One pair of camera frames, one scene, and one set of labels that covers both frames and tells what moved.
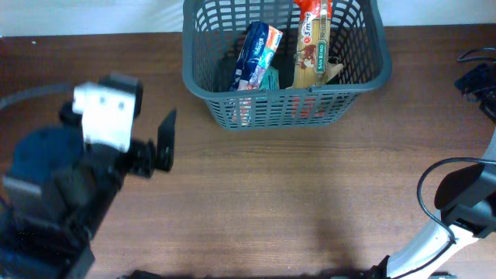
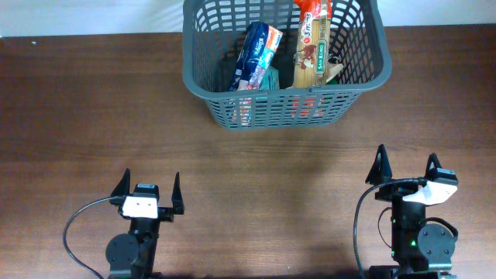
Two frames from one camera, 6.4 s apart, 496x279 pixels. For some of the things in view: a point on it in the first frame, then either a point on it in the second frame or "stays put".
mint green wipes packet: [270, 79] stays put
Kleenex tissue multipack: [257, 52] stays put
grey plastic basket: [214, 32] stays put
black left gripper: [165, 156] -> [167, 214]
